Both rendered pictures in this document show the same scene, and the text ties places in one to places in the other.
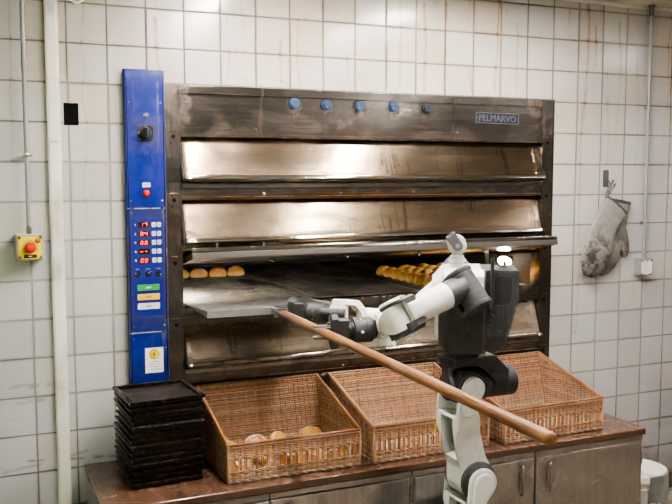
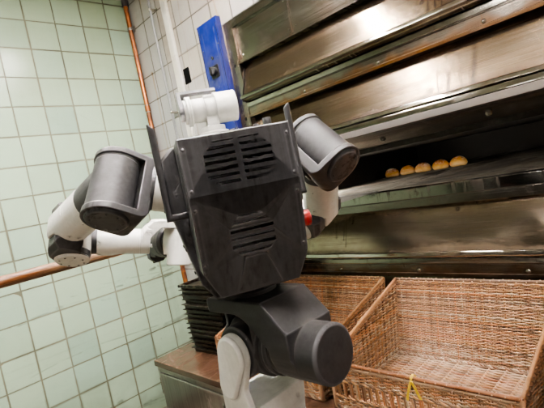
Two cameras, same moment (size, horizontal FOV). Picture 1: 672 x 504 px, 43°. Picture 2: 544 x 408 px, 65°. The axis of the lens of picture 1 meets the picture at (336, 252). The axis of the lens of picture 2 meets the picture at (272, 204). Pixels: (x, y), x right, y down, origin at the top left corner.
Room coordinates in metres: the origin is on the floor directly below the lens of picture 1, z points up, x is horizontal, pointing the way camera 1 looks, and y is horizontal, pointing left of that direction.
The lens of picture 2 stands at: (2.78, -1.34, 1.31)
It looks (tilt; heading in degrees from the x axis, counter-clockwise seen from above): 3 degrees down; 70
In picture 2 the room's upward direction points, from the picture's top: 12 degrees counter-clockwise
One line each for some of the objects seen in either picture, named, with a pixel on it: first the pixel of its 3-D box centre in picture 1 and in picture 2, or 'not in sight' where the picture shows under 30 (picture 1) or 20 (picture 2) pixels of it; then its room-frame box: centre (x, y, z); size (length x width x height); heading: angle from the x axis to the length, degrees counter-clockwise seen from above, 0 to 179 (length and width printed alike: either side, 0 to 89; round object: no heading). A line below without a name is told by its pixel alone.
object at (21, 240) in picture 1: (29, 246); not in sight; (3.23, 1.17, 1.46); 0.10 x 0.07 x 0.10; 113
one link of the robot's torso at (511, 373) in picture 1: (478, 374); (278, 329); (3.05, -0.52, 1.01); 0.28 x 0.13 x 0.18; 113
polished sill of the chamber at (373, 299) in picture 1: (374, 299); (453, 187); (3.89, -0.18, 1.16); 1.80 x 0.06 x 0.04; 113
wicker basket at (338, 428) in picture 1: (276, 424); (300, 325); (3.39, 0.24, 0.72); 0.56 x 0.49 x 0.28; 113
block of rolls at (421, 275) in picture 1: (438, 273); not in sight; (4.50, -0.55, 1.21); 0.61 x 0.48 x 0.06; 23
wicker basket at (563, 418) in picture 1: (522, 394); not in sight; (3.87, -0.87, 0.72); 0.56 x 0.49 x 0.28; 115
